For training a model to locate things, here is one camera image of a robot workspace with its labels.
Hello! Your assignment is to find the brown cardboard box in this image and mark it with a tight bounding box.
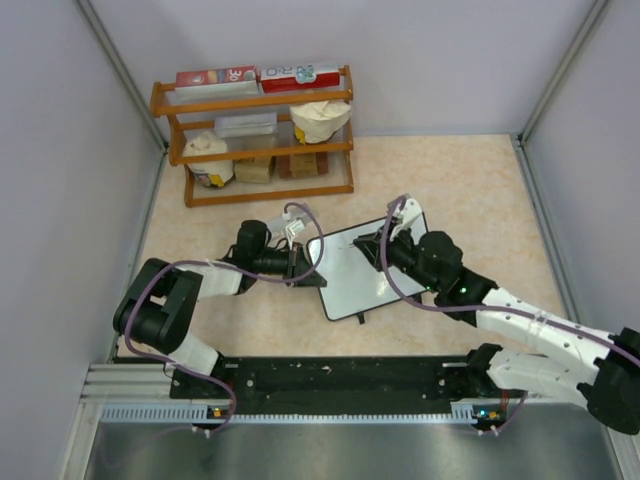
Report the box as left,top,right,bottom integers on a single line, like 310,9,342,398
276,152,329,180

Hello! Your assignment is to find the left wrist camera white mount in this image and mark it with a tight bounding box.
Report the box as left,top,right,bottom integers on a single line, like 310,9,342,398
282,213,309,244

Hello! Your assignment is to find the black framed whiteboard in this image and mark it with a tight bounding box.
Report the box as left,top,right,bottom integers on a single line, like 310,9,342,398
306,217,400,321

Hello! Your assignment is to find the cream paper bag upper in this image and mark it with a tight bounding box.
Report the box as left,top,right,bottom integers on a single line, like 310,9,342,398
289,100,351,144

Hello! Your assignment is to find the wooden three tier shelf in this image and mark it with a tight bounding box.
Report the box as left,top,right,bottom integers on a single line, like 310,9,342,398
150,65,355,207

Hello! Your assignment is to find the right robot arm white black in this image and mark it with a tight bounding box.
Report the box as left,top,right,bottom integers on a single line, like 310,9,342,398
354,231,639,435

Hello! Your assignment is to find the aluminium rail frame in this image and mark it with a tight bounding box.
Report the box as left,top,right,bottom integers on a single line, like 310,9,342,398
80,364,174,403

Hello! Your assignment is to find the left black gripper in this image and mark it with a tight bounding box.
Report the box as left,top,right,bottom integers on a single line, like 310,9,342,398
254,241,326,288

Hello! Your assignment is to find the red white foil box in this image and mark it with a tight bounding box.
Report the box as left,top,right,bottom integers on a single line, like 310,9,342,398
174,65,259,101

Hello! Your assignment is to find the tan cardboard box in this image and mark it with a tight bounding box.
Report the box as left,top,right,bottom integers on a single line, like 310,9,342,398
234,156,275,184

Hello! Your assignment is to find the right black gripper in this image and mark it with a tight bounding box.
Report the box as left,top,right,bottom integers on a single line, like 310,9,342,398
355,220,441,294

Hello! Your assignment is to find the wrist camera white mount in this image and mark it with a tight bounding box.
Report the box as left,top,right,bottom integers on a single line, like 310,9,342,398
387,194,423,241
282,213,309,244

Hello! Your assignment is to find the white bag lower left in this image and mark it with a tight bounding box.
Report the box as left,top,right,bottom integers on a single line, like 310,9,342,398
182,130,235,189

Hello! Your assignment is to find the red white wrap box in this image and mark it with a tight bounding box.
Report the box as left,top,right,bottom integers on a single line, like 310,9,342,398
259,64,341,93

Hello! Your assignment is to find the clear plastic box on shelf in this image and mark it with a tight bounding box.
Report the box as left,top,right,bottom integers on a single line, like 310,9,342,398
214,112,278,138

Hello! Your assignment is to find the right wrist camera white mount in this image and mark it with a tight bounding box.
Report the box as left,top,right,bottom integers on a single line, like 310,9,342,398
387,194,423,241

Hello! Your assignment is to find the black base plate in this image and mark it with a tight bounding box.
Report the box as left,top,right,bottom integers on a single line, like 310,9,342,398
169,356,503,416

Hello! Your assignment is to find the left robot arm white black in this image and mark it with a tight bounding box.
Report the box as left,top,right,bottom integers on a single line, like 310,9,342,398
113,212,327,397

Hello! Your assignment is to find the grey slotted cable duct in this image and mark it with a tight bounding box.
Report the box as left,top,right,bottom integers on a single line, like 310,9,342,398
99,398,506,426

